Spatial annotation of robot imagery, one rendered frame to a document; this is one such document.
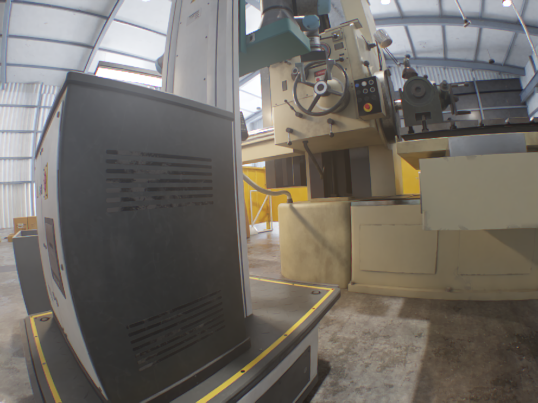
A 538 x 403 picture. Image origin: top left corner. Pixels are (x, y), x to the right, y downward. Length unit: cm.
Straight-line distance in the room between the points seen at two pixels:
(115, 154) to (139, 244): 13
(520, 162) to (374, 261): 137
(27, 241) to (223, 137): 100
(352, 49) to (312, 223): 126
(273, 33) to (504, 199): 73
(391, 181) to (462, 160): 184
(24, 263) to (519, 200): 147
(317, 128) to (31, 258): 179
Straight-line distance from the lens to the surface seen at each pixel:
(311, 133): 176
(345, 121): 168
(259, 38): 86
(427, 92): 153
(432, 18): 1263
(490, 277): 169
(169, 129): 42
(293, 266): 195
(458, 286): 167
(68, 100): 36
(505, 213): 41
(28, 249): 125
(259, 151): 238
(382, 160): 224
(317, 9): 99
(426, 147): 138
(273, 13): 92
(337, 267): 177
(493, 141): 42
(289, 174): 261
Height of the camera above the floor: 66
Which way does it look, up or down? 1 degrees down
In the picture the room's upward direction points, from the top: 3 degrees counter-clockwise
